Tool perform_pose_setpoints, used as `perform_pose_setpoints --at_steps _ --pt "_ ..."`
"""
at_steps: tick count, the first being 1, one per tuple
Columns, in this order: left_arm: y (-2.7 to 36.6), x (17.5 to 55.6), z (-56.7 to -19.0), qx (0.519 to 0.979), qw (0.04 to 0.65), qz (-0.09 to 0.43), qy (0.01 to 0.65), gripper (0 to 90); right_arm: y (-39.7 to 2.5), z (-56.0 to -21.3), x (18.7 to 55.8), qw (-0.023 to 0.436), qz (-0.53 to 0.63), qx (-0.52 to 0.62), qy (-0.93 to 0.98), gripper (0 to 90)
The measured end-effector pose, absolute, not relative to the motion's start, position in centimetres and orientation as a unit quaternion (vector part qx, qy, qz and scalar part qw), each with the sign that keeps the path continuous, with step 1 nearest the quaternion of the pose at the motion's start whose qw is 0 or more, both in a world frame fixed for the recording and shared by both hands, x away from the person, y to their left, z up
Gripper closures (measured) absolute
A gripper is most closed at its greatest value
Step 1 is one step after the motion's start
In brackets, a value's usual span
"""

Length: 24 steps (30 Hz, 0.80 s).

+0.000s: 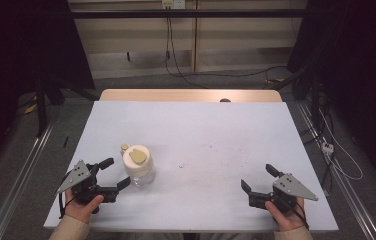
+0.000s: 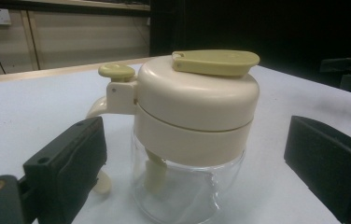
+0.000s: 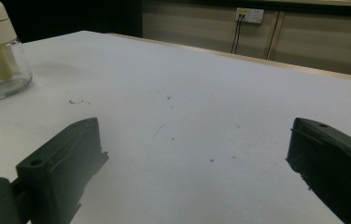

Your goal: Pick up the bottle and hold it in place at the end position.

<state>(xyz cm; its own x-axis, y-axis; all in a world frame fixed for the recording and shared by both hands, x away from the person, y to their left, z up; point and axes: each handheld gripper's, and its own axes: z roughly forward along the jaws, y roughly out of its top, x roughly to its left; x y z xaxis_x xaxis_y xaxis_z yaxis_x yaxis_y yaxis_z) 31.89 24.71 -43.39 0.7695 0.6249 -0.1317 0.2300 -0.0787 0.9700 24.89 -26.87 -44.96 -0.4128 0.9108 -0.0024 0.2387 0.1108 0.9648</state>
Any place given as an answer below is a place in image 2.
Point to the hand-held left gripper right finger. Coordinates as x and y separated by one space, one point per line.
329 165

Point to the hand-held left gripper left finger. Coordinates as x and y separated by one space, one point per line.
61 168

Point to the glass jar with cream lid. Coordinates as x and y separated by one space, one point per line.
195 102

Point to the dark curtain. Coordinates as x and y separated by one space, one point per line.
288 28

